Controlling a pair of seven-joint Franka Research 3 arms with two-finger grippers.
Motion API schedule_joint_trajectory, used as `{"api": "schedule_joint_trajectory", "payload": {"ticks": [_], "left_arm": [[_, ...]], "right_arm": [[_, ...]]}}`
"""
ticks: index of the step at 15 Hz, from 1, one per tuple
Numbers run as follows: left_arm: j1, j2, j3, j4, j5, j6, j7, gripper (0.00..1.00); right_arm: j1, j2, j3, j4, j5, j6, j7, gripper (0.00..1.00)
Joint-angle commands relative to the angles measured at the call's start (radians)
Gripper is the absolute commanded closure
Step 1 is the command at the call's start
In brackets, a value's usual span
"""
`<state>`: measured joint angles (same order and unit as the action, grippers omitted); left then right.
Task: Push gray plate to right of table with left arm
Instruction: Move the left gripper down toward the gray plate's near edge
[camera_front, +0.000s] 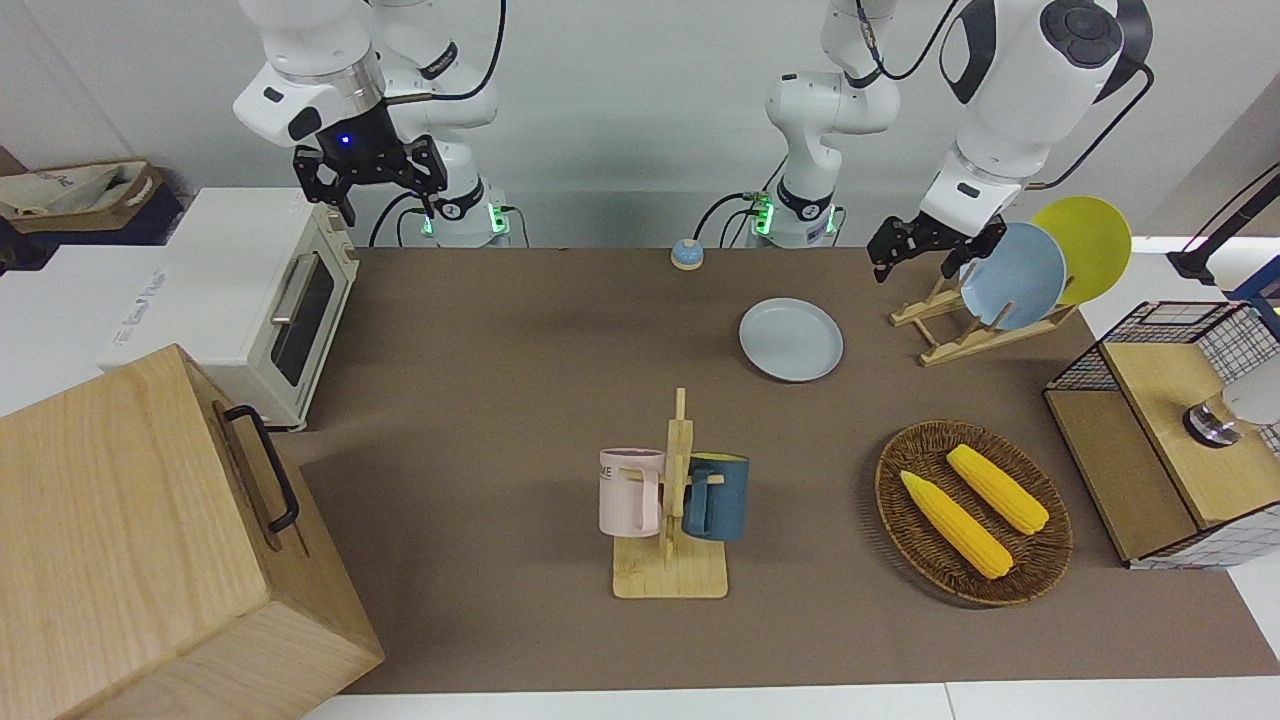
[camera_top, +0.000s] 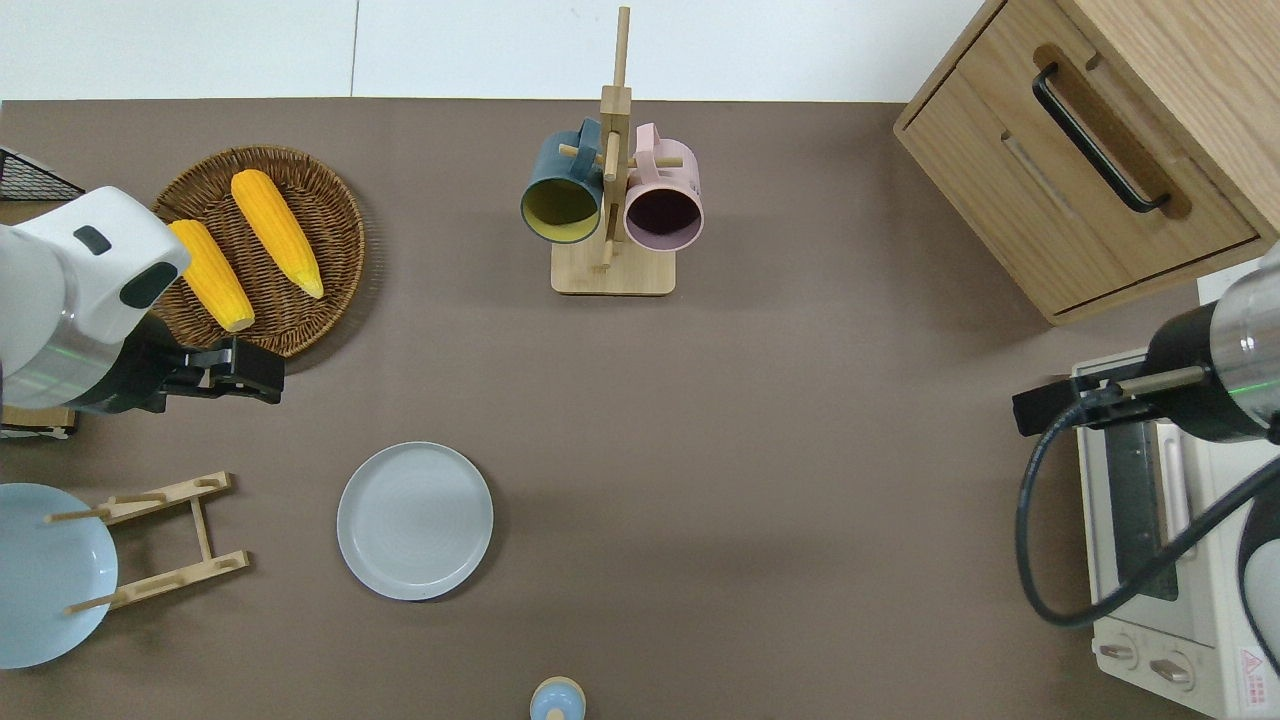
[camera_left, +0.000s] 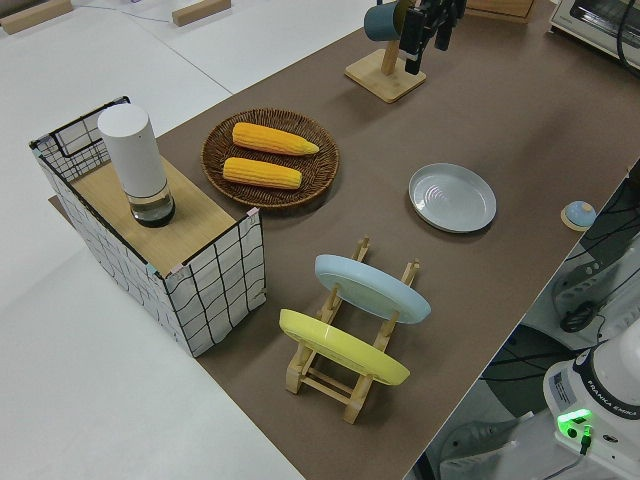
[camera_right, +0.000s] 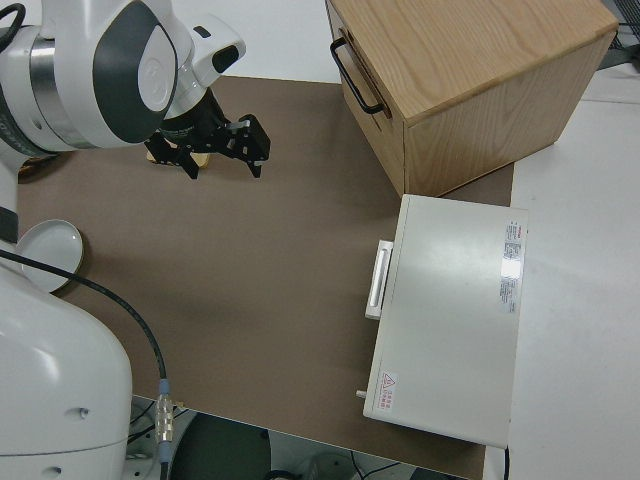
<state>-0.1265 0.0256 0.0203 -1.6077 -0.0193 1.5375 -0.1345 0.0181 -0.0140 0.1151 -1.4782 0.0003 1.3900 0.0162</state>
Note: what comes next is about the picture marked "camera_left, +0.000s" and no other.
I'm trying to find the wooden drawer box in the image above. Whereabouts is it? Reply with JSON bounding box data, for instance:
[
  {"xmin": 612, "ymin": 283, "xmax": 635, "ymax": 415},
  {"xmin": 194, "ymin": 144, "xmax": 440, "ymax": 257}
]
[{"xmin": 464, "ymin": 0, "xmax": 536, "ymax": 25}]

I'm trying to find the dark blue mug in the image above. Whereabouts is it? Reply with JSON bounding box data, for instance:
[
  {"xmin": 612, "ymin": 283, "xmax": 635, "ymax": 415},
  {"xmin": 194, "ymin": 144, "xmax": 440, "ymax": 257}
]
[{"xmin": 363, "ymin": 3, "xmax": 409, "ymax": 44}]

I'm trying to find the black hanging cable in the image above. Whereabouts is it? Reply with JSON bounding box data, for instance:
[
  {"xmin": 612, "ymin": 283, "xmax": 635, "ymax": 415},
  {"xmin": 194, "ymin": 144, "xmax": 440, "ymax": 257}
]
[{"xmin": 616, "ymin": 0, "xmax": 640, "ymax": 80}]

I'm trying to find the light blue plate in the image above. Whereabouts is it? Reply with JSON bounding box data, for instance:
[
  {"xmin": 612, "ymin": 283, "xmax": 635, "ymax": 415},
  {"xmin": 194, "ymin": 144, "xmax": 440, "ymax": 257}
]
[{"xmin": 314, "ymin": 253, "xmax": 432, "ymax": 326}]

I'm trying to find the wooden board lid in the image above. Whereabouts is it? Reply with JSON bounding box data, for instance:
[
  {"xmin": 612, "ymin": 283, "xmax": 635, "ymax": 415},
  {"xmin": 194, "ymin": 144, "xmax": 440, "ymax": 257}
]
[{"xmin": 72, "ymin": 159, "xmax": 237, "ymax": 277}]

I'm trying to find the white toaster oven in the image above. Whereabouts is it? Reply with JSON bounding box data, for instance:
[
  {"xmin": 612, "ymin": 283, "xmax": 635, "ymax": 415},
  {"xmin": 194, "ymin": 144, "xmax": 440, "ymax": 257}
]
[{"xmin": 548, "ymin": 0, "xmax": 640, "ymax": 61}]

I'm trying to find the brown table mat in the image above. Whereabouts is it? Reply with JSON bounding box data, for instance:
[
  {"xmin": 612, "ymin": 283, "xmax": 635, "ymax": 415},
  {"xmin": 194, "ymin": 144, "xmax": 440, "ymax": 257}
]
[{"xmin": 47, "ymin": 0, "xmax": 640, "ymax": 480}]

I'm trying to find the wire basket with cloth liner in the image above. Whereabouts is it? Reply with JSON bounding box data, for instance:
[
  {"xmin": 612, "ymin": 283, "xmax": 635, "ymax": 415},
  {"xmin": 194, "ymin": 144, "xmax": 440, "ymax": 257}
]
[{"xmin": 28, "ymin": 94, "xmax": 266, "ymax": 359}]

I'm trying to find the wooden block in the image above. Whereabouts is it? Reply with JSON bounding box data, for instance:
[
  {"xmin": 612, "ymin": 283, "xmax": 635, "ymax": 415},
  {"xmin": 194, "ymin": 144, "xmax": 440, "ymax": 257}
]
[
  {"xmin": 171, "ymin": 0, "xmax": 232, "ymax": 27},
  {"xmin": 0, "ymin": 0, "xmax": 74, "ymax": 35}
]

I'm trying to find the blue call bell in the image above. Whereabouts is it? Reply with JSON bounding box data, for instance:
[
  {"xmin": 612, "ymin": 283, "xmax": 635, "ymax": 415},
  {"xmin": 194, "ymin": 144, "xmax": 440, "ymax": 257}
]
[{"xmin": 560, "ymin": 200, "xmax": 596, "ymax": 231}]

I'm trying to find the wooden dish rack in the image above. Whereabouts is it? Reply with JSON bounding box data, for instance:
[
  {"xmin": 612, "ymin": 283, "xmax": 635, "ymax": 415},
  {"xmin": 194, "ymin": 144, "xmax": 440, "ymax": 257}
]
[{"xmin": 284, "ymin": 235, "xmax": 422, "ymax": 425}]

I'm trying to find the round wicker basket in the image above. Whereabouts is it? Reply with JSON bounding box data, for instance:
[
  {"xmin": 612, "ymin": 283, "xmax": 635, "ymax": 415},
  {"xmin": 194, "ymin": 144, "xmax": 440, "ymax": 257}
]
[{"xmin": 201, "ymin": 108, "xmax": 341, "ymax": 217}]

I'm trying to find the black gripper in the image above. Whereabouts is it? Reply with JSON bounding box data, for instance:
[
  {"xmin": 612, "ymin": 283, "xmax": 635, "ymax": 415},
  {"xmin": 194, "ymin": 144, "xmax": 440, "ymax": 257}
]
[{"xmin": 399, "ymin": 0, "xmax": 469, "ymax": 75}]

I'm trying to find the yellow corn cob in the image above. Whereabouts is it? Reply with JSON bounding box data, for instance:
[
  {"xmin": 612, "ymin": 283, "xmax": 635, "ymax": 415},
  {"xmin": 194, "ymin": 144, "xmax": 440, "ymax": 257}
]
[
  {"xmin": 232, "ymin": 122, "xmax": 321, "ymax": 156},
  {"xmin": 222, "ymin": 156, "xmax": 304, "ymax": 191}
]

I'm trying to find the white cylindrical grinder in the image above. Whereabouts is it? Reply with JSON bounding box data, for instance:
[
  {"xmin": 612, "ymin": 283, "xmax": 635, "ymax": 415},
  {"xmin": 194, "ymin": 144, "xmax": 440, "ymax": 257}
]
[{"xmin": 97, "ymin": 106, "xmax": 177, "ymax": 229}]

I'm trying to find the yellow plate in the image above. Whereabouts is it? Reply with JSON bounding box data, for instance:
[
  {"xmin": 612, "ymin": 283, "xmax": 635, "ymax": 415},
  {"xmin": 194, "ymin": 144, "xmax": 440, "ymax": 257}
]
[{"xmin": 278, "ymin": 308, "xmax": 411, "ymax": 387}]

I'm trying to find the wooden mug tree stand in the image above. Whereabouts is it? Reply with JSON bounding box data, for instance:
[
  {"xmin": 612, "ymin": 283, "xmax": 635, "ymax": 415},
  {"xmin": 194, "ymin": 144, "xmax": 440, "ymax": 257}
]
[{"xmin": 343, "ymin": 35, "xmax": 428, "ymax": 105}]

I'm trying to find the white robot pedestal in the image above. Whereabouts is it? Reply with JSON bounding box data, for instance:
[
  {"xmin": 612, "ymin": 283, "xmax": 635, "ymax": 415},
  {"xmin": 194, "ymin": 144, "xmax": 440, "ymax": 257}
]
[{"xmin": 412, "ymin": 412, "xmax": 640, "ymax": 480}]

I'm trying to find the gray round plate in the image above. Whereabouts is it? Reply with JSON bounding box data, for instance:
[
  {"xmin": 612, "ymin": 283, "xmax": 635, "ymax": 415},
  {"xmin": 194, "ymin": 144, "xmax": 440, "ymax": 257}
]
[{"xmin": 408, "ymin": 162, "xmax": 498, "ymax": 235}]

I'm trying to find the white power strip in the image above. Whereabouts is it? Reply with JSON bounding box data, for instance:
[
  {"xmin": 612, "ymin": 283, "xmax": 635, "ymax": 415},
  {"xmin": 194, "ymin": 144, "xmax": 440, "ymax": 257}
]
[{"xmin": 552, "ymin": 239, "xmax": 629, "ymax": 334}]

